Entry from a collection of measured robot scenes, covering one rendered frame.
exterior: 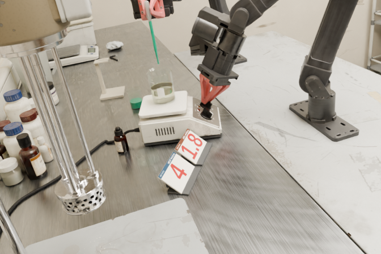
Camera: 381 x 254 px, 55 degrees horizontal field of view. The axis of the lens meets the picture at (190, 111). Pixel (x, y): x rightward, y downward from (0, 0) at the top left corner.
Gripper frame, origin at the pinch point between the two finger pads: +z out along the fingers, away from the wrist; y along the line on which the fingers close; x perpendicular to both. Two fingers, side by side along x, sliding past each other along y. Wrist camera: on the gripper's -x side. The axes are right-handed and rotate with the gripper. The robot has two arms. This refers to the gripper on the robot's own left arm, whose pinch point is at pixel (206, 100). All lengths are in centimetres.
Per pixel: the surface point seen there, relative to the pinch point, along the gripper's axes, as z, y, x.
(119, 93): 19.1, -2.1, -34.2
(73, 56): 31, -15, -84
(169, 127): 5.6, 12.3, 1.6
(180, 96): 0.9, 5.5, -4.0
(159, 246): 9.1, 35.0, 25.8
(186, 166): 6.7, 17.5, 13.6
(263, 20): 1, -153, -81
